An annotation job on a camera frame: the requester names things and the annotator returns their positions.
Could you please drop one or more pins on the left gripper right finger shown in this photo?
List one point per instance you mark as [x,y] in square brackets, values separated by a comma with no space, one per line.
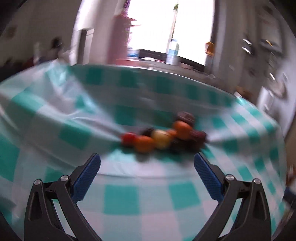
[242,212]

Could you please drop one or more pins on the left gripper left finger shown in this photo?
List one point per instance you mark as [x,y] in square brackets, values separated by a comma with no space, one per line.
[41,219]

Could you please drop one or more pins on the orange mandarin top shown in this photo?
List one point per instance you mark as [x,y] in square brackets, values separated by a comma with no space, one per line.
[183,130]

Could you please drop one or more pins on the orange mandarin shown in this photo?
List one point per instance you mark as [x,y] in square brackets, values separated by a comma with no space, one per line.
[144,144]
[183,130]

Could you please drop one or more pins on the dark mangosteen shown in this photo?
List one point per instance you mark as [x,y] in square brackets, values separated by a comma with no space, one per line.
[147,132]
[177,146]

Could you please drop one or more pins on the wrinkled passion fruit right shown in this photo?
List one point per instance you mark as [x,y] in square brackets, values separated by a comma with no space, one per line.
[197,140]

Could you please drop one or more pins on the wrinkled passion fruit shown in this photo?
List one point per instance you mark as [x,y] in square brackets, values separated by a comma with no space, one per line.
[186,117]
[197,140]

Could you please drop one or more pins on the teal white checkered tablecloth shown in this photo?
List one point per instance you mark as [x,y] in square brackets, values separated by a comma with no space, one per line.
[54,116]

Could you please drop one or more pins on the small orange fruit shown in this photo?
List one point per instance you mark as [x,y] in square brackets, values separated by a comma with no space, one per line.
[172,133]

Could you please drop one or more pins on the red tomato rear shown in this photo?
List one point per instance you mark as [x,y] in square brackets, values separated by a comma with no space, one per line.
[128,139]

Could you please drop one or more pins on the white kettle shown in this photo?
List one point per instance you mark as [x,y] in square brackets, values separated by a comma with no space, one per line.
[265,100]

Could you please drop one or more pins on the pale yellow round fruit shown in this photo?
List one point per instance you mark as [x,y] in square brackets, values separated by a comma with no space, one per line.
[162,139]

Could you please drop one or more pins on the wrinkled passion fruit back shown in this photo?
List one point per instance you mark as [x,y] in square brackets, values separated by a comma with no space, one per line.
[186,117]

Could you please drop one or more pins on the orange hanging cloth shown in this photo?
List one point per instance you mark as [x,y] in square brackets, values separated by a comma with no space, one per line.
[210,49]

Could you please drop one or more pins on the white lotion bottle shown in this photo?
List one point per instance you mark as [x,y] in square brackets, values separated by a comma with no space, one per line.
[172,53]

